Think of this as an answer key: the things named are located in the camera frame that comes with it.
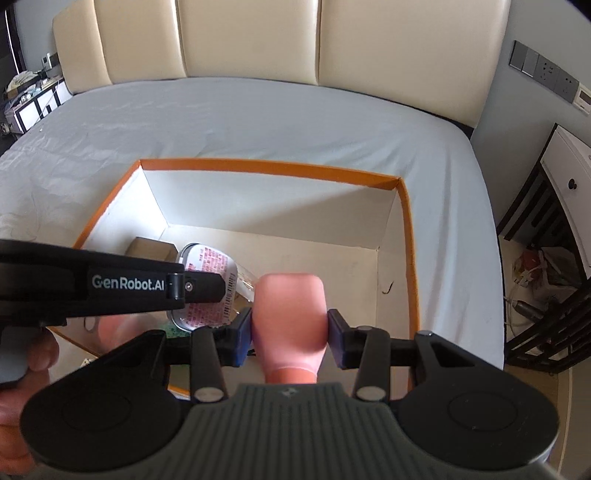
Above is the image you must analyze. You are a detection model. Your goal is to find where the cluttered black and white nightstand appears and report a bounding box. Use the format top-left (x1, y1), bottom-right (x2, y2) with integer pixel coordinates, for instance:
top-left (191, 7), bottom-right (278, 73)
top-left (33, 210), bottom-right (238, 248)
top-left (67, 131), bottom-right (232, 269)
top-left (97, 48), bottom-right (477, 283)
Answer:
top-left (0, 69), bottom-right (72, 139)

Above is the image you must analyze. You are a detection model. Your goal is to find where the person's left hand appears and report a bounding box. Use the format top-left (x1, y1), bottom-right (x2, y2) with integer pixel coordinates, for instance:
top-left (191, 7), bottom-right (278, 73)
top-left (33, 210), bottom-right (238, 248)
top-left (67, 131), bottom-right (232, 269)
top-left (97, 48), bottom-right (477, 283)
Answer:
top-left (0, 331), bottom-right (61, 478)

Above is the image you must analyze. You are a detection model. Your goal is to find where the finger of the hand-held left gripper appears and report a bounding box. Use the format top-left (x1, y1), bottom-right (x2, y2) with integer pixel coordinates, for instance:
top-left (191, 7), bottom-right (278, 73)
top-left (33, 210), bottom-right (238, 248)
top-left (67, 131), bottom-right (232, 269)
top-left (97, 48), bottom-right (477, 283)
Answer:
top-left (167, 271), bottom-right (228, 305)

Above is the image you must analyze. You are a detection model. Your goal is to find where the cream padded headboard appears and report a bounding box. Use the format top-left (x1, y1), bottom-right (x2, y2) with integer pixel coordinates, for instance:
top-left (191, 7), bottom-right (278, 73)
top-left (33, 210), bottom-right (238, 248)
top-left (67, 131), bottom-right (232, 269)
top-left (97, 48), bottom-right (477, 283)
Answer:
top-left (52, 0), bottom-right (512, 130)

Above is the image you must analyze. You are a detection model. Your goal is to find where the tangle of cables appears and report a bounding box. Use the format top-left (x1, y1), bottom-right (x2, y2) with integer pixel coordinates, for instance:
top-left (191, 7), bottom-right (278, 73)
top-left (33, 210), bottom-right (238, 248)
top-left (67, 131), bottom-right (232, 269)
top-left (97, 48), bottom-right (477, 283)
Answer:
top-left (505, 244), bottom-right (583, 333)

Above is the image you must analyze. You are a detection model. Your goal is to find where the grey wall switch panel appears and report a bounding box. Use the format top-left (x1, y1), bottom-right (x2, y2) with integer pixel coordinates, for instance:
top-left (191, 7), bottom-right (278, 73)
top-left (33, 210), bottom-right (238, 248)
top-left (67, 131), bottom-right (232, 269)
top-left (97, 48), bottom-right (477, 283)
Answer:
top-left (509, 40), bottom-right (580, 100)

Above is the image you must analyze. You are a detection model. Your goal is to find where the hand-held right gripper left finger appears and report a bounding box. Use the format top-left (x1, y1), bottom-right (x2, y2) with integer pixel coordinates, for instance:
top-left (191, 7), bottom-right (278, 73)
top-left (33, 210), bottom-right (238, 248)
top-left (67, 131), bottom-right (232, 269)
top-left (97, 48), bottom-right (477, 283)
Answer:
top-left (131, 307), bottom-right (254, 402)

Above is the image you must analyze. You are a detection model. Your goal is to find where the pink labelled packet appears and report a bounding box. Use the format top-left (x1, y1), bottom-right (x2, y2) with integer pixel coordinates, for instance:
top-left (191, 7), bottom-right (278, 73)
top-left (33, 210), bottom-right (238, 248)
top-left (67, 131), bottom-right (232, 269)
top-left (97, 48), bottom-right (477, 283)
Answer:
top-left (167, 242), bottom-right (240, 332)

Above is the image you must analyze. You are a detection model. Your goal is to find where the orange cardboard box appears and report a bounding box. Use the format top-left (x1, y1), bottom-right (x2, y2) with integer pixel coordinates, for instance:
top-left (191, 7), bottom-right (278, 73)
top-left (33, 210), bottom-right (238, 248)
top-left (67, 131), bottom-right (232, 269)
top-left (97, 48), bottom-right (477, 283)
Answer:
top-left (46, 158), bottom-right (420, 402)

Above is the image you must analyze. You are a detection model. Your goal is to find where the white drawer black-framed nightstand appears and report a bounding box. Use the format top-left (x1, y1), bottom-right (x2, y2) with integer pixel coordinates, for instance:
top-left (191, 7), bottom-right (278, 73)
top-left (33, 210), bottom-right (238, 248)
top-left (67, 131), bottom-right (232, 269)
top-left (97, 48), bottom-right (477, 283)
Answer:
top-left (496, 122), bottom-right (591, 374)

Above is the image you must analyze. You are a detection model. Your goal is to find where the gold square box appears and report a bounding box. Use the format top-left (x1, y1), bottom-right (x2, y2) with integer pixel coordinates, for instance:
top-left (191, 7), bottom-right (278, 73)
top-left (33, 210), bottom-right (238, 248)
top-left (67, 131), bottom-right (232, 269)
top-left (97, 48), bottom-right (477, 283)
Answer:
top-left (126, 237), bottom-right (178, 265)

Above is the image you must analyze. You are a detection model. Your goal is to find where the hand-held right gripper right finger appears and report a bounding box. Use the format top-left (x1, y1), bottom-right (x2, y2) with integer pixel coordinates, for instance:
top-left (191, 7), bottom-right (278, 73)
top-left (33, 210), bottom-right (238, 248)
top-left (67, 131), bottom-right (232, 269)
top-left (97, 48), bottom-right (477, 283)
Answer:
top-left (327, 308), bottom-right (462, 401)

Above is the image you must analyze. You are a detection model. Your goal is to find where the pink pump bottle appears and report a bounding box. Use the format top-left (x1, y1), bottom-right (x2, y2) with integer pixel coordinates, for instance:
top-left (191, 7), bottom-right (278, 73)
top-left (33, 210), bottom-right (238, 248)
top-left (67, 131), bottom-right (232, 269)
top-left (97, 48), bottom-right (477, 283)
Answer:
top-left (250, 272), bottom-right (329, 384)

